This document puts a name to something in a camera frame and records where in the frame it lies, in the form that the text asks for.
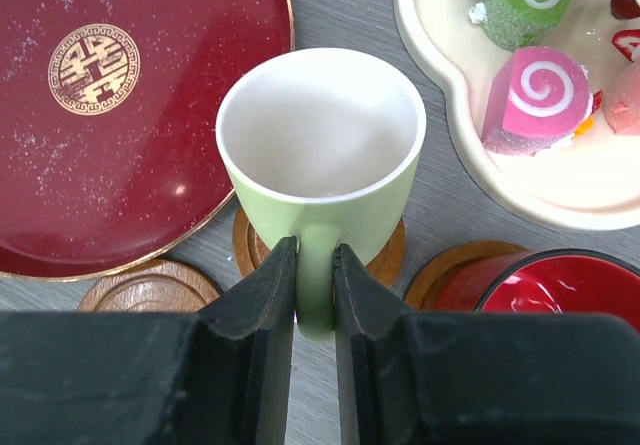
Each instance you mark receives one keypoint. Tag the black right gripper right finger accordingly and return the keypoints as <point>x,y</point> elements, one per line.
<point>376,383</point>

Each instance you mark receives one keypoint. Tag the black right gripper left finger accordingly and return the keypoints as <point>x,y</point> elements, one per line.
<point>247,374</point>

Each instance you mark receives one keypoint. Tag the light green ceramic mug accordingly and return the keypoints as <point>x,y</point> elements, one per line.
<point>322,145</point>

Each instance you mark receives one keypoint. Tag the red ceramic mug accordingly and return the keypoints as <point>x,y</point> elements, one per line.
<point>552,281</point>

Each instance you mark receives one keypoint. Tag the pink swirl roll cake front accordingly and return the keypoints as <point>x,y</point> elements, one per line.
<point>537,101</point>

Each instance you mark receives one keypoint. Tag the green swirl roll cake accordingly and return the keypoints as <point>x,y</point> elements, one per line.
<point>513,24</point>

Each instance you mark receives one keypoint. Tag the white cake slice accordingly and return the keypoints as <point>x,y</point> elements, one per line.
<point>626,40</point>

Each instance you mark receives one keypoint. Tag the brown wooden saucer right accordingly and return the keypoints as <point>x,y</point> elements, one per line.
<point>426,285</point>

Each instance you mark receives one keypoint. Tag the brown wooden saucer front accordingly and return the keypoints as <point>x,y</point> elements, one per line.
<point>155,286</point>

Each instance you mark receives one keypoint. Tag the three-tier cream cake stand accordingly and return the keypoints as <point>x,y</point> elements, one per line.
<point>593,184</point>

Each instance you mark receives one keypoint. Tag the round red lacquer tray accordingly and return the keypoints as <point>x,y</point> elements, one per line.
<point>108,111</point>

